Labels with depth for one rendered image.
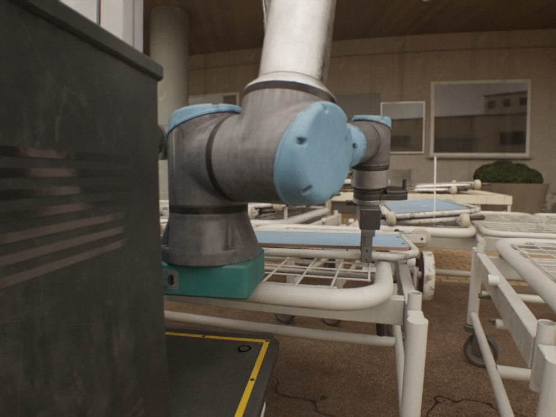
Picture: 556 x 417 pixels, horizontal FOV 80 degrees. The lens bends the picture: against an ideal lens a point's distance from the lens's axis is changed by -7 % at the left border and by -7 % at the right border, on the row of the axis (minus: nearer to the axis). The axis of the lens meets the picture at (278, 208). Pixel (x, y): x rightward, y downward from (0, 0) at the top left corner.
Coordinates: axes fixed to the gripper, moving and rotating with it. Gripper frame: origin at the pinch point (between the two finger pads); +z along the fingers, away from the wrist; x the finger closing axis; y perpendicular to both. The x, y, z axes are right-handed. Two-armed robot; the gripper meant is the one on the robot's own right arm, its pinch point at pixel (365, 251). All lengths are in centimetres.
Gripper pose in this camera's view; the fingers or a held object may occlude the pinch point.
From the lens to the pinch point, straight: 94.0
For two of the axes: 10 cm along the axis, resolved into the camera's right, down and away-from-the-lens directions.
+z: 0.3, 9.6, 2.8
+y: -9.9, -0.2, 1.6
